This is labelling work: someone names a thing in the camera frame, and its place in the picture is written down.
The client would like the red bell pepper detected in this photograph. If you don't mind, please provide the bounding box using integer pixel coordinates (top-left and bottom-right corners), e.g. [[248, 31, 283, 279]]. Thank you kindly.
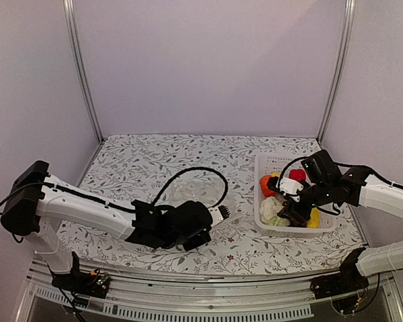
[[289, 169, 306, 182]]

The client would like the aluminium frame post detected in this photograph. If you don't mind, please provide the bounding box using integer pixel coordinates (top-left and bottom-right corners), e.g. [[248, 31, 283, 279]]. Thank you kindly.
[[62, 0, 104, 144], [316, 0, 357, 146]]

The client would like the right aluminium frame post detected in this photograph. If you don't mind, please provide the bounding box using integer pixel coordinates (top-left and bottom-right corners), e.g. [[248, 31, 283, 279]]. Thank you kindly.
[[316, 0, 357, 146]]

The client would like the white cauliflower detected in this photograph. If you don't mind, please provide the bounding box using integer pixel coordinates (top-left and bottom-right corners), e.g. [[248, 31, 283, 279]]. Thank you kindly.
[[259, 197, 290, 227]]

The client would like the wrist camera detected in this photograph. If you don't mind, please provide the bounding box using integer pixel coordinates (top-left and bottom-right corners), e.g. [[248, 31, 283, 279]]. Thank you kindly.
[[208, 205, 230, 227], [267, 176, 304, 202]]

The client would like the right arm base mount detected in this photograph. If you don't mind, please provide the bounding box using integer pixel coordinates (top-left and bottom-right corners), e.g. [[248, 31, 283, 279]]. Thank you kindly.
[[310, 248, 369, 315]]

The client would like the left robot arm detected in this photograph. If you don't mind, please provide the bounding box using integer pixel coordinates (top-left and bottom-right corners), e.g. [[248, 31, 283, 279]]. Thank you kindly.
[[0, 160, 220, 291]]

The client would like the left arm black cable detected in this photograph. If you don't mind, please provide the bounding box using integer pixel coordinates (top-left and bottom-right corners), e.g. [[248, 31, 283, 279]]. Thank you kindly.
[[150, 166, 229, 212]]

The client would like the floral tablecloth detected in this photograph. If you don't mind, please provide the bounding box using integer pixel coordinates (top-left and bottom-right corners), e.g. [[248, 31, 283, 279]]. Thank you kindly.
[[58, 134, 365, 276]]

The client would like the orange mini pumpkin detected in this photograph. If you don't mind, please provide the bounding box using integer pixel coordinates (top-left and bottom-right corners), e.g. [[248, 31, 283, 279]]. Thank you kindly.
[[259, 175, 275, 198]]

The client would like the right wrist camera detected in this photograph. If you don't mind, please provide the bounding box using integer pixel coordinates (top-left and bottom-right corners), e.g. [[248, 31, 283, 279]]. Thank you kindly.
[[267, 176, 304, 202]]

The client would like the clear zip top bag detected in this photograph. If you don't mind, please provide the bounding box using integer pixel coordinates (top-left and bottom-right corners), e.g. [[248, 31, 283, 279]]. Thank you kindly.
[[166, 178, 224, 208]]

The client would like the purple grape bunch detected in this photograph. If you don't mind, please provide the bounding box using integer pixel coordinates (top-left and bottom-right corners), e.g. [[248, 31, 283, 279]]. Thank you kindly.
[[289, 217, 309, 227]]

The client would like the white plastic basket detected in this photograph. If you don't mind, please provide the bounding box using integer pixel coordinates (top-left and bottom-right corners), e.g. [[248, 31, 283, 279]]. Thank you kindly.
[[254, 153, 338, 238]]

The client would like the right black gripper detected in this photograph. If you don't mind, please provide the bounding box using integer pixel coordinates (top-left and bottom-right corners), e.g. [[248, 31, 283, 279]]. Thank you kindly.
[[277, 179, 332, 223]]

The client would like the yellow lemon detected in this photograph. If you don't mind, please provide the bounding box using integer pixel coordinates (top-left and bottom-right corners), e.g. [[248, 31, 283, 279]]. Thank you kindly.
[[306, 208, 320, 229]]

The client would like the aluminium front rail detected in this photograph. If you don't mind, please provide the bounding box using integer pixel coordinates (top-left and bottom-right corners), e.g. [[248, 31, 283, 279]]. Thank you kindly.
[[15, 259, 403, 321]]

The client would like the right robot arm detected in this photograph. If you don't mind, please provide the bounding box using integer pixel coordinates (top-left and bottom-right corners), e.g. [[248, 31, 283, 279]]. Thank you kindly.
[[267, 150, 403, 292]]

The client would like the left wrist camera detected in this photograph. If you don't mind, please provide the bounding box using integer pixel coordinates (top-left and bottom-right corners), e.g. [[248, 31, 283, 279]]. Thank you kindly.
[[208, 205, 230, 227]]

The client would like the left aluminium frame post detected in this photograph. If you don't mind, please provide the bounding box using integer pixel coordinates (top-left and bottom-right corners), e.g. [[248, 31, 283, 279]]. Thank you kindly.
[[62, 0, 104, 144]]

